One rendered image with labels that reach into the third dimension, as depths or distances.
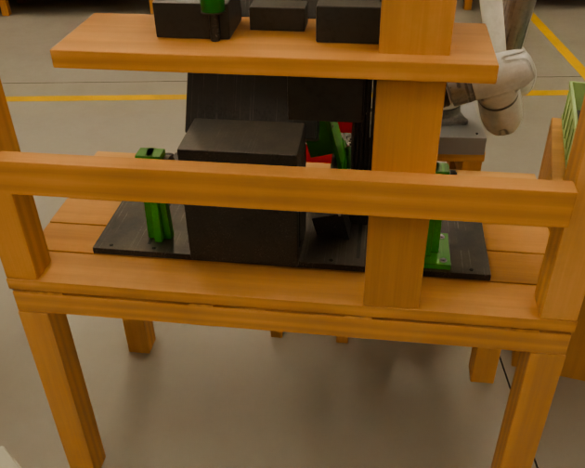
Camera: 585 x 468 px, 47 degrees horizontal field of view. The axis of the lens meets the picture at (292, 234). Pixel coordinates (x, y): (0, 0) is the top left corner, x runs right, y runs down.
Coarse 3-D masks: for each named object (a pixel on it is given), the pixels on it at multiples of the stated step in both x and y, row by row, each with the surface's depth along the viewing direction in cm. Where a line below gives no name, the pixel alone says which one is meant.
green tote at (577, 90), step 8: (576, 88) 267; (584, 88) 266; (568, 96) 265; (576, 96) 269; (568, 104) 259; (576, 104) 271; (568, 112) 258; (576, 112) 243; (568, 120) 253; (576, 120) 238; (568, 128) 252; (568, 136) 248; (568, 144) 246; (568, 152) 242
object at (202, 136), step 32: (192, 128) 174; (224, 128) 174; (256, 128) 174; (288, 128) 174; (192, 160) 166; (224, 160) 165; (256, 160) 164; (288, 160) 163; (192, 224) 178; (224, 224) 176; (256, 224) 175; (288, 224) 174; (192, 256) 184; (224, 256) 183; (256, 256) 181; (288, 256) 180
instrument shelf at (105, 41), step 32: (96, 32) 146; (128, 32) 145; (256, 32) 144; (288, 32) 144; (480, 32) 142; (64, 64) 139; (96, 64) 138; (128, 64) 137; (160, 64) 136; (192, 64) 135; (224, 64) 134; (256, 64) 134; (288, 64) 133; (320, 64) 132; (352, 64) 131; (384, 64) 130; (416, 64) 129; (448, 64) 128; (480, 64) 128
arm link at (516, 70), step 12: (504, 60) 163; (516, 60) 162; (528, 60) 163; (504, 72) 163; (516, 72) 163; (528, 72) 163; (480, 84) 165; (492, 84) 164; (504, 84) 164; (516, 84) 164; (480, 96) 167; (492, 96) 167; (504, 96) 167; (516, 96) 172; (492, 108) 172; (504, 108) 172
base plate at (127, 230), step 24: (120, 216) 203; (144, 216) 202; (120, 240) 192; (144, 240) 192; (168, 240) 192; (312, 240) 191; (336, 240) 191; (360, 240) 190; (456, 240) 190; (480, 240) 190; (264, 264) 185; (312, 264) 183; (336, 264) 182; (360, 264) 182; (456, 264) 181; (480, 264) 181
